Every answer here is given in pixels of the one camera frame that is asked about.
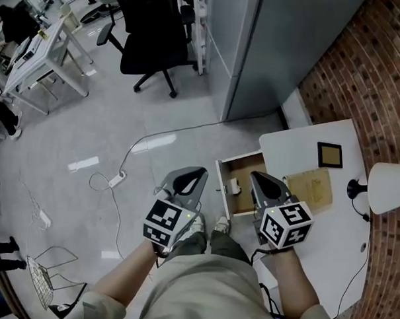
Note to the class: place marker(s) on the person's left white shoe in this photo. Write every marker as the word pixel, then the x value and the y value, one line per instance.
pixel 197 223

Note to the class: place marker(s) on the person's left forearm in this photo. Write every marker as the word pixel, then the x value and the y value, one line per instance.
pixel 125 278

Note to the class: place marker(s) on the small black picture frame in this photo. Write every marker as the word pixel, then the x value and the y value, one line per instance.
pixel 330 155

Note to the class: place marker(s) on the person's beige shirt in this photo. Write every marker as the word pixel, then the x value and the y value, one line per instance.
pixel 197 294

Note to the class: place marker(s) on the laptop computer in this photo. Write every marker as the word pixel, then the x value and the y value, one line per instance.
pixel 24 52

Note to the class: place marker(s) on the white power strip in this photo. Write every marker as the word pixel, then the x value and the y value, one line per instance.
pixel 44 219
pixel 117 180

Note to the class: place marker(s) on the white waste bin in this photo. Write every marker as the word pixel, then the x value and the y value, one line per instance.
pixel 70 17

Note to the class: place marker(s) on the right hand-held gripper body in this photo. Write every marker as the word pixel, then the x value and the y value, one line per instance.
pixel 283 225

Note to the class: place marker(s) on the person's white shoe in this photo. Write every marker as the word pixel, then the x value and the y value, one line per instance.
pixel 222 224
pixel 197 223

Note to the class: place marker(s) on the white work table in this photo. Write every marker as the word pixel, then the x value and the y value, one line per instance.
pixel 49 46

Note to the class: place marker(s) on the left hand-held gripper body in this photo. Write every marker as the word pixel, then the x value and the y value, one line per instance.
pixel 185 201

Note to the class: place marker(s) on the black office chair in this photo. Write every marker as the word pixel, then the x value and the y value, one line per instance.
pixel 152 37

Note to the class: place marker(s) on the small white item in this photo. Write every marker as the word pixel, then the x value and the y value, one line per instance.
pixel 234 186

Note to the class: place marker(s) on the wooden desk drawer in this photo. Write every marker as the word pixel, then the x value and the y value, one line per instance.
pixel 246 170

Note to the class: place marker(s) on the white swivel chair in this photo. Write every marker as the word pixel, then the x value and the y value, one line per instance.
pixel 105 6

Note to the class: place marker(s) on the white metal shelf rack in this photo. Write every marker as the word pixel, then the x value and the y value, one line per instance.
pixel 202 33

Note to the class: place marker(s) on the person's right white shoe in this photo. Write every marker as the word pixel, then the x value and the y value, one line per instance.
pixel 222 224

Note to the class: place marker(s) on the person's dark green trousers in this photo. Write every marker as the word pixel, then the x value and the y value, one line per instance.
pixel 189 242

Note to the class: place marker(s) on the person's right forearm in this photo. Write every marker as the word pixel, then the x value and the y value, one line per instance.
pixel 293 285

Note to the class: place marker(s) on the white desk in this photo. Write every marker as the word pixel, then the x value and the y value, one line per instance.
pixel 293 143

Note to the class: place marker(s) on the tall grey cabinet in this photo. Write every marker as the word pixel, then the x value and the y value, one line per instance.
pixel 277 53

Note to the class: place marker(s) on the table lamp with white shade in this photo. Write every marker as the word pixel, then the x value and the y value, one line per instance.
pixel 389 188

